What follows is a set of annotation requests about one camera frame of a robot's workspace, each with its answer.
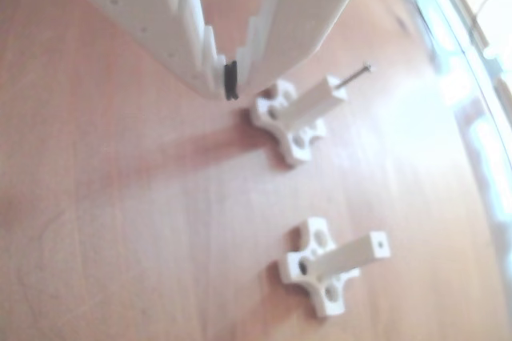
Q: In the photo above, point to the small metal screw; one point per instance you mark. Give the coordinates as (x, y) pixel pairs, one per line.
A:
(354, 77)

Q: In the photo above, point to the white cross-base post stand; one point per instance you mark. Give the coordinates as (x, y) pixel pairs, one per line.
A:
(308, 105)
(352, 255)

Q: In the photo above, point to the white window frame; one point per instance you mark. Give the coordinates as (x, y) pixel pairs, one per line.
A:
(448, 25)

